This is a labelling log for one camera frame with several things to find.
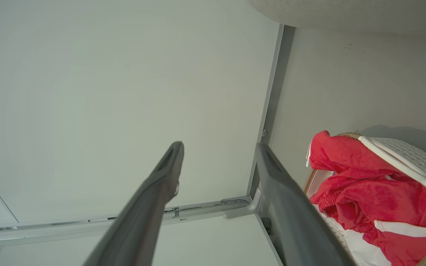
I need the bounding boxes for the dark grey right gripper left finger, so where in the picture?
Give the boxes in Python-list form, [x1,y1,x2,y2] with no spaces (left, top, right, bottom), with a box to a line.
[83,141,185,266]

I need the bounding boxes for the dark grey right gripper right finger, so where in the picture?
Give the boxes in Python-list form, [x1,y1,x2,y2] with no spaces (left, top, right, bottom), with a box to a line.
[256,143,356,266]

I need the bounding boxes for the red cloth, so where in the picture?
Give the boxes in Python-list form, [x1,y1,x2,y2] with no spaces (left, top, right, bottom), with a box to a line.
[305,130,426,266]

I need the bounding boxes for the white laundry basket, brown rim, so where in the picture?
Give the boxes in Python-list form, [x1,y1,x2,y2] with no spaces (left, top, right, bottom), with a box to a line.
[303,132,426,266]

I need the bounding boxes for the grey aluminium frame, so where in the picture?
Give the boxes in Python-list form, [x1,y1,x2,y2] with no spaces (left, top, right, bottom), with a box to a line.
[0,24,296,255]

